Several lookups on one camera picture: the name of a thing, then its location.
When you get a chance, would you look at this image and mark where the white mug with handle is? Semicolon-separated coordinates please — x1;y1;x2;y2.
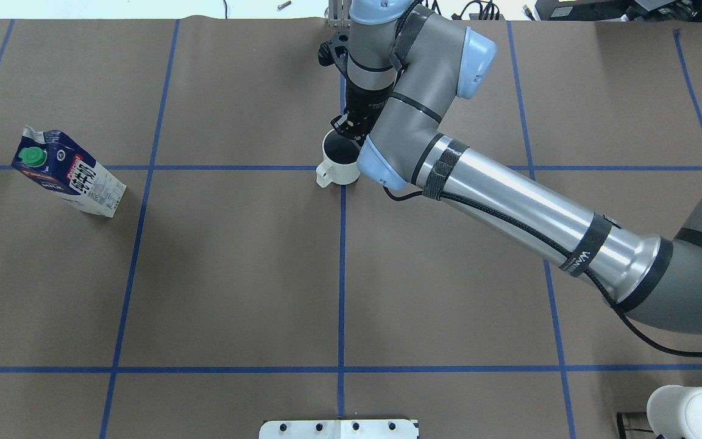
316;130;361;187

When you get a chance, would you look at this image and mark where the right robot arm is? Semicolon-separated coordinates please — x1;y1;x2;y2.
318;1;702;358

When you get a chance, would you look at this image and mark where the black wire mug rack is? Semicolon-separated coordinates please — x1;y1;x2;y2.
615;412;660;438

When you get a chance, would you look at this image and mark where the white upside-down mug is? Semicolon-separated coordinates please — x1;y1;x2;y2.
646;385;702;438

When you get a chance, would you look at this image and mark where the aluminium frame post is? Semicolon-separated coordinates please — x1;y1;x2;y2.
324;0;353;29

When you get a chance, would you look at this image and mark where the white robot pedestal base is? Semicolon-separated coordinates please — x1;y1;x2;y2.
258;419;420;438

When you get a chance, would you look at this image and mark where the blue Pascual milk carton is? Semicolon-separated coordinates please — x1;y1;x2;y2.
11;126;127;218

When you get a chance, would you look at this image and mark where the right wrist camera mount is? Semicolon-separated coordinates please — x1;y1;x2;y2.
317;31;349;79

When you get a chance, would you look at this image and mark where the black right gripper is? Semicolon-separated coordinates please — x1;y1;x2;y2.
331;82;394;145

